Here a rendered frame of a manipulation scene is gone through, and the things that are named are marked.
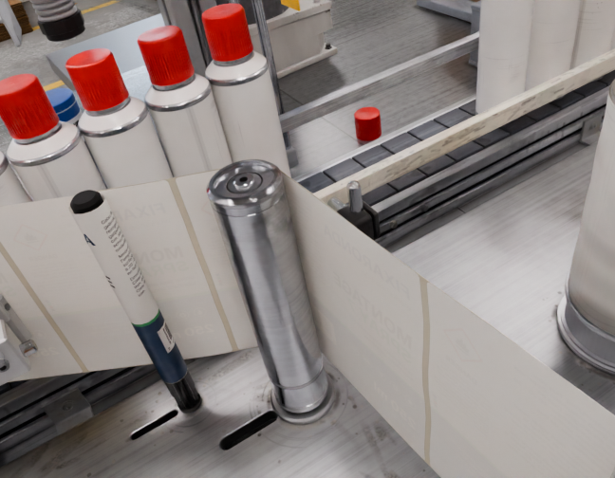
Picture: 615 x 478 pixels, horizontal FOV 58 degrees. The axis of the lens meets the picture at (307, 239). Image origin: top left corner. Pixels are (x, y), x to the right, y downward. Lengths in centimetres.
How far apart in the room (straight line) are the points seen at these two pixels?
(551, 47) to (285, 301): 47
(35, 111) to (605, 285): 38
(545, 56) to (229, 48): 37
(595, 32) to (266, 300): 54
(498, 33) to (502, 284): 27
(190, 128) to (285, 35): 52
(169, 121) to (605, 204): 30
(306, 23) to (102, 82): 58
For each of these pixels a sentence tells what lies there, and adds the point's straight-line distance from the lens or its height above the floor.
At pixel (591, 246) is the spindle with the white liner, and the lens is 37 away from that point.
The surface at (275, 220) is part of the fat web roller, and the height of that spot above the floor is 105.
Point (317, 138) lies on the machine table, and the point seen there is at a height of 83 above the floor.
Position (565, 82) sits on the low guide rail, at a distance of 69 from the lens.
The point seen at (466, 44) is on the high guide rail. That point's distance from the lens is 66.
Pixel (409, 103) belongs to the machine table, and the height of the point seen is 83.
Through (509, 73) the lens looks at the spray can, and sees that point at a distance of 64.
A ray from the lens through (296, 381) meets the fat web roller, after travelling 36.
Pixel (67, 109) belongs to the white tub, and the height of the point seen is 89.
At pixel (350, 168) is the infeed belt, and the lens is 60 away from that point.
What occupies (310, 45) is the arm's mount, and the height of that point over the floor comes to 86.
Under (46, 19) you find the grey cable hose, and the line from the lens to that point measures 51.
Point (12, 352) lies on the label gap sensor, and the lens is 34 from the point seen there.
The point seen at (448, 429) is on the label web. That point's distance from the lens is 28.
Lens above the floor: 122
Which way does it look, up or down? 40 degrees down
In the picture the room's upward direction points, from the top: 11 degrees counter-clockwise
